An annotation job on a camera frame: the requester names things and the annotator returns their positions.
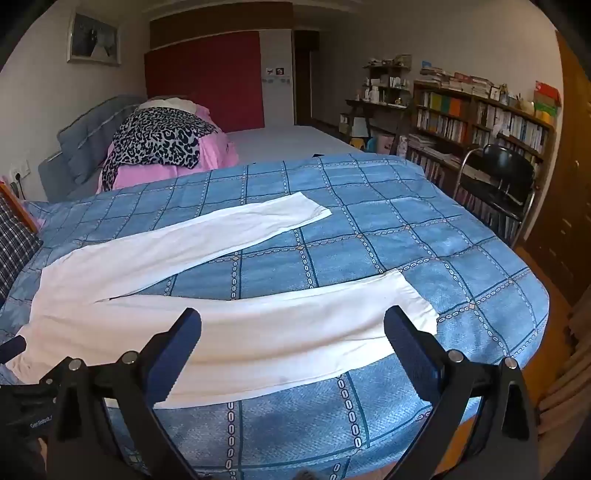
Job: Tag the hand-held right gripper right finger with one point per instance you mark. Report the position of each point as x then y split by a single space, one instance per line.
408 350

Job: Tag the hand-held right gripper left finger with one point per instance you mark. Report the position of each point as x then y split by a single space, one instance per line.
178 355

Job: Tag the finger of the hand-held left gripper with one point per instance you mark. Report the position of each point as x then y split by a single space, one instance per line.
14 345

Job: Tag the white pants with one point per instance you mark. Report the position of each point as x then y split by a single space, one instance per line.
277 323

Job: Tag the person's left forearm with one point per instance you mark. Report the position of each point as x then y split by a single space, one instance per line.
23 461

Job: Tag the plaid pillow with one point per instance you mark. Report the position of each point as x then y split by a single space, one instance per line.
14 240

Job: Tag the blue checked blanket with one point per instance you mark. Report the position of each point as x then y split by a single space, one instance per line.
369 240

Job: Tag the black metal chair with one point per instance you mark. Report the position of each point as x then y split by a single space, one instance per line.
501 170

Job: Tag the pink quilt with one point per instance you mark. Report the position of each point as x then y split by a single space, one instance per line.
217 152

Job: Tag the pink storage box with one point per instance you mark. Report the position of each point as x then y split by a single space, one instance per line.
385 143

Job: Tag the grey padded headboard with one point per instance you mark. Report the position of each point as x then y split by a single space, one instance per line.
78 143

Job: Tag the leopard print cloth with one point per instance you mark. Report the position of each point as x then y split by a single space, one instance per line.
157 138

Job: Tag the brown wooden door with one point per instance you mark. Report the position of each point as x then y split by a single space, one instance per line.
568 184

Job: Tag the white bed sheet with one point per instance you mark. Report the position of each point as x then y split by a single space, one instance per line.
286 143

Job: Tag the wooden bookshelf with books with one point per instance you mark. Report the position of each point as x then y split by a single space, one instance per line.
461 115

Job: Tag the dark wooden desk shelf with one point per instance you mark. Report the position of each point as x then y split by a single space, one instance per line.
383 99

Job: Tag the white folded cloth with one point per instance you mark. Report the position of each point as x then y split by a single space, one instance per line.
175 102

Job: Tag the stack of books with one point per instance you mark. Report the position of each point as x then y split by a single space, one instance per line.
457 81

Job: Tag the red wardrobe door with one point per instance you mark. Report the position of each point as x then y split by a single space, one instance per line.
207 78

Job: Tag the colourful stacked boxes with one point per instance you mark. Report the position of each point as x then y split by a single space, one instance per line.
547 101

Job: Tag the orange wooden bed rail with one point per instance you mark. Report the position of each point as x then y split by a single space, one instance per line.
21 203

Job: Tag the white wall socket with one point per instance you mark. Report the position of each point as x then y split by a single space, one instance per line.
18 171

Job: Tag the small wall stickers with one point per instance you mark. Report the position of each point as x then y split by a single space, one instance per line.
277 74

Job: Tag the framed wall picture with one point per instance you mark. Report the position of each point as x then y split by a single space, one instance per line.
94 37

